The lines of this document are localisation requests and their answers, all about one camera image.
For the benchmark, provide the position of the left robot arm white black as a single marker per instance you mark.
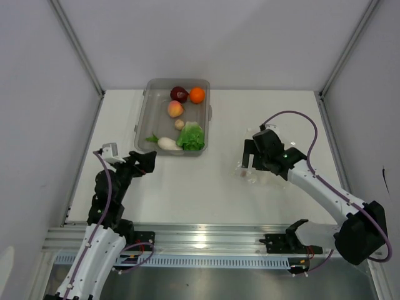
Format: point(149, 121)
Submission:
point(107, 234)

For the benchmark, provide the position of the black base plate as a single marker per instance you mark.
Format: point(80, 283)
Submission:
point(142, 237)
point(287, 244)

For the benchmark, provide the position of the aluminium frame post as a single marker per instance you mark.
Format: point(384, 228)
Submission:
point(75, 43)
point(350, 45)

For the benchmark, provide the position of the green lettuce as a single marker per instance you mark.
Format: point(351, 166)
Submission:
point(191, 137)

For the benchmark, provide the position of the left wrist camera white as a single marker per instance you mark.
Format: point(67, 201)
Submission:
point(110, 153)

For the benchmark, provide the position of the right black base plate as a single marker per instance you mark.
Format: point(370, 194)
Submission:
point(287, 244)

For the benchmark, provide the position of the white radish green leaves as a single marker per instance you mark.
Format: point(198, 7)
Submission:
point(164, 143)

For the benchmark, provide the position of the clear grey plastic bin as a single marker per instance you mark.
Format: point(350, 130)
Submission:
point(154, 119)

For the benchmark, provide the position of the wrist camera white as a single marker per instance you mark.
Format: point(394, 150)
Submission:
point(273, 127)
point(110, 153)

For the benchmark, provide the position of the peach fruit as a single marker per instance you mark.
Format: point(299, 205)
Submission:
point(175, 109)

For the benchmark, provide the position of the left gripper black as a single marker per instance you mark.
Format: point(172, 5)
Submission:
point(146, 162)

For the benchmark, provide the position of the dark red apple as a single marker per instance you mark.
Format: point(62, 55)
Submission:
point(179, 94)

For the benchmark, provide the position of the small beige mushroom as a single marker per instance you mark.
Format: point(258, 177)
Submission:
point(179, 124)

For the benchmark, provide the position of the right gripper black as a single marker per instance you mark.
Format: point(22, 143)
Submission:
point(250, 149)

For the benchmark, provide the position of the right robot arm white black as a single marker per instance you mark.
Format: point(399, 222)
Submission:
point(360, 227)

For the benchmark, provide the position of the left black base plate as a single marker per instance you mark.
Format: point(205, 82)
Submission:
point(142, 237)

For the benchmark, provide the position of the right aluminium frame post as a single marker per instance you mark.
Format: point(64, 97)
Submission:
point(350, 45)

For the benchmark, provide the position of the aluminium rail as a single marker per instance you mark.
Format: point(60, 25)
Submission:
point(196, 239)

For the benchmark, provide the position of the left aluminium frame post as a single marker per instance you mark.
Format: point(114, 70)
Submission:
point(75, 43)

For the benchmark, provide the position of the orange fruit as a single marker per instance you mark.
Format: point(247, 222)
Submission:
point(197, 95)

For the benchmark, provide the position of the slotted cable duct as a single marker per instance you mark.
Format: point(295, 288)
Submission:
point(181, 261)

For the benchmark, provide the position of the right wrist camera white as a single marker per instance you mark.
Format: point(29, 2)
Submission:
point(273, 127)

